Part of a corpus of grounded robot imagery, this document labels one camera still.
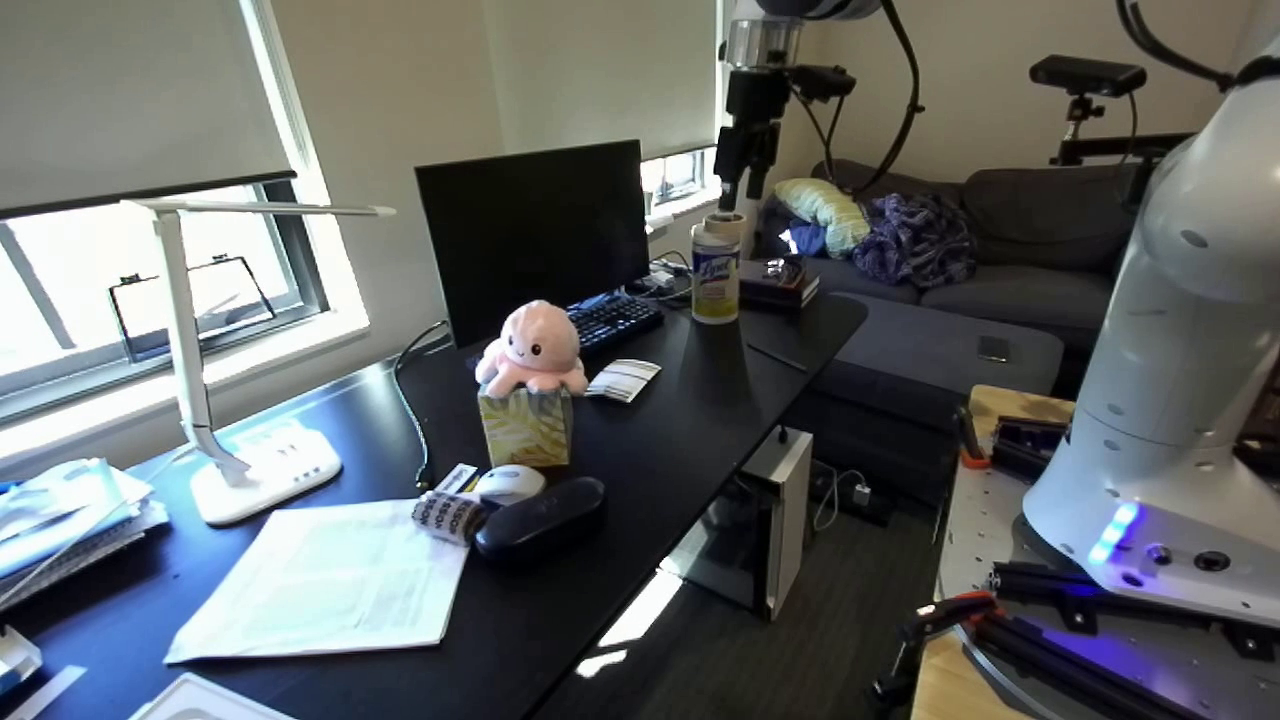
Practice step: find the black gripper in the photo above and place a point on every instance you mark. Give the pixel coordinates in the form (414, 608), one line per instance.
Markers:
(754, 120)

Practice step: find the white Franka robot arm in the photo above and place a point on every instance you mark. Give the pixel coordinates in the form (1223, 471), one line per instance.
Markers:
(1175, 334)

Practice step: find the tan masking tape roll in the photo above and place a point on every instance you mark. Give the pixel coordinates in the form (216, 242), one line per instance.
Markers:
(725, 235)

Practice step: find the light green pillow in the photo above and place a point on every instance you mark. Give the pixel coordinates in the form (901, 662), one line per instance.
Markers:
(827, 210)

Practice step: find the small black box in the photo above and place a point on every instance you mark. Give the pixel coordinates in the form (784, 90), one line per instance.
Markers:
(783, 284)

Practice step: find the small beige window blind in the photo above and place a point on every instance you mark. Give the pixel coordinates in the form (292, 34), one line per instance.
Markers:
(607, 67)

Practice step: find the purple blanket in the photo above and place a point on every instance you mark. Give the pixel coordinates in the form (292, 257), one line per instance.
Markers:
(921, 242)

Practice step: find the black blue keyboard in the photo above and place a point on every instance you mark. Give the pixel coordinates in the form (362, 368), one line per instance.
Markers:
(614, 317)

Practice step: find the black computer monitor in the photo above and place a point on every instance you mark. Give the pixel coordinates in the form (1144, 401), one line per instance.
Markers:
(535, 235)

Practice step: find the white paper packet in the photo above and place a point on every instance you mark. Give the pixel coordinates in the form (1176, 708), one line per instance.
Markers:
(625, 376)

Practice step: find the pink plush octopus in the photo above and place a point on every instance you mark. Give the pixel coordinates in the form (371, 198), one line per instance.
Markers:
(535, 345)

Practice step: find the dark grey couch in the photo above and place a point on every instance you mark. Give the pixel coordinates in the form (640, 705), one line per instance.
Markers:
(1013, 294)

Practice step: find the patterned tissue box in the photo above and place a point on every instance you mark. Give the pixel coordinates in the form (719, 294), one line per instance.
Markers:
(527, 425)

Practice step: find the black power adapter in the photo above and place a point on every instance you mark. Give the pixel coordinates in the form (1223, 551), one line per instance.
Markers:
(867, 496)

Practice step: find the silver black computer tower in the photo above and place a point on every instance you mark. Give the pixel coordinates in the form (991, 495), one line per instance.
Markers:
(783, 520)

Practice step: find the wooden board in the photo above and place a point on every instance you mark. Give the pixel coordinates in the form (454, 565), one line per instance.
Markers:
(1013, 401)

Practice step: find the white computer mouse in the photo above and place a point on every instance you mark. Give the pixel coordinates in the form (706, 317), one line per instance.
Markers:
(510, 481)

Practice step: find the black glasses case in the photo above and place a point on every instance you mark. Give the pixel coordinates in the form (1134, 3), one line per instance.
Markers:
(540, 513)

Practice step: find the striped small pouch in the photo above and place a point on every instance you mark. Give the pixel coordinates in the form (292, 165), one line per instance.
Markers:
(445, 509)

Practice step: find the red black clamp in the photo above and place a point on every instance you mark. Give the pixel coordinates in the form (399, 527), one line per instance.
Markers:
(932, 622)

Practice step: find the white desk lamp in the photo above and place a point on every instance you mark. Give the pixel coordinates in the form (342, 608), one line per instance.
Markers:
(263, 474)

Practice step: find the white paper stack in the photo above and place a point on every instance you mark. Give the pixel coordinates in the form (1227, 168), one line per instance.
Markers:
(327, 582)

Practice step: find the large beige window blind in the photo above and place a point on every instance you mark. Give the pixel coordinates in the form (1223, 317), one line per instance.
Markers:
(134, 94)

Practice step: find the white paper sheet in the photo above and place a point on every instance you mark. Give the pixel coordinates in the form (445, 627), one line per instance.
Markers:
(202, 703)

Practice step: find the stack of blue books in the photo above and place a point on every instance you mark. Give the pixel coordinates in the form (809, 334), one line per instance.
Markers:
(61, 520)

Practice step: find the black camera on tripod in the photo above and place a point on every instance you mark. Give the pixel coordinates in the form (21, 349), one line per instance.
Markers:
(1085, 74)

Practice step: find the black metal rail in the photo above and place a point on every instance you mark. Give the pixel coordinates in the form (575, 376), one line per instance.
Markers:
(1064, 665)

